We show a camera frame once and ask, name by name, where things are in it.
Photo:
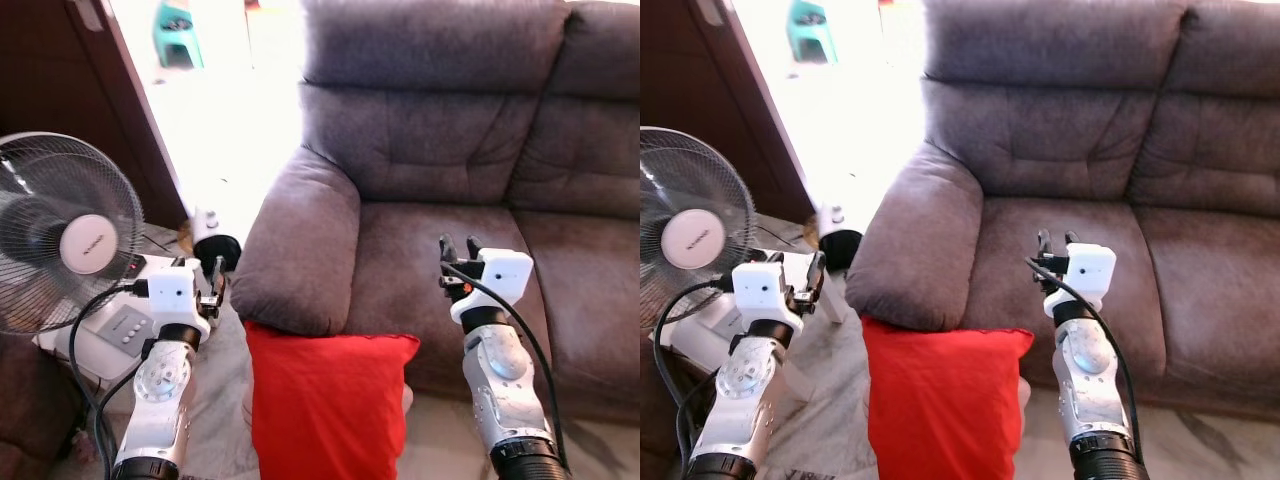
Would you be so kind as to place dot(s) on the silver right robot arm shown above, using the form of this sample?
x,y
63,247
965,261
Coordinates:
x,y
505,390
1090,390

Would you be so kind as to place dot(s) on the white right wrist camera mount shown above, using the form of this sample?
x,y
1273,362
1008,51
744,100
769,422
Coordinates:
x,y
505,275
1092,268

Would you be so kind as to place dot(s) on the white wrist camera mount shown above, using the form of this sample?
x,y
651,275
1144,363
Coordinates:
x,y
170,290
1092,268
760,290
505,275

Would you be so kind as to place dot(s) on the dark wooden door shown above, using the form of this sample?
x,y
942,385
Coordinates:
x,y
690,70
50,70

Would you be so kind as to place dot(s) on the brown grey fabric sofa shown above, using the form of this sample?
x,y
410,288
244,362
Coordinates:
x,y
1080,150
450,150

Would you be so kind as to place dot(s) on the black power adapter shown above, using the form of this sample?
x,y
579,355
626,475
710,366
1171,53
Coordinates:
x,y
135,270

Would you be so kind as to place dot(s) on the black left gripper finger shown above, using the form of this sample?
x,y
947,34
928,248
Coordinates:
x,y
820,270
220,275

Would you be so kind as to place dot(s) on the white and black cylinder device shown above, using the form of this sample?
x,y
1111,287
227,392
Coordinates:
x,y
840,245
215,245

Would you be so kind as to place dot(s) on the grey electric fan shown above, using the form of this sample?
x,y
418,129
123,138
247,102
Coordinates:
x,y
90,243
692,240

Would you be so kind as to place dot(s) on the dark brown upholstered seat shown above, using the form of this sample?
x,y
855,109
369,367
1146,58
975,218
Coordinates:
x,y
660,410
35,410

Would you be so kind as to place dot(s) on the teal plastic stool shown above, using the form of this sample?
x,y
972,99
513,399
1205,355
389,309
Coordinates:
x,y
812,35
178,35

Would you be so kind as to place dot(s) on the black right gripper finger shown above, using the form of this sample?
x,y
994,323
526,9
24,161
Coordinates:
x,y
474,250
1044,247
448,252
1070,243

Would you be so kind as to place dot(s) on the red pillow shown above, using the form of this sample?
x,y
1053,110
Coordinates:
x,y
945,405
330,410

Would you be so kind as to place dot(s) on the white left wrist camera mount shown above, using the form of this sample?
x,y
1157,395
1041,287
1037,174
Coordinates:
x,y
170,290
760,290

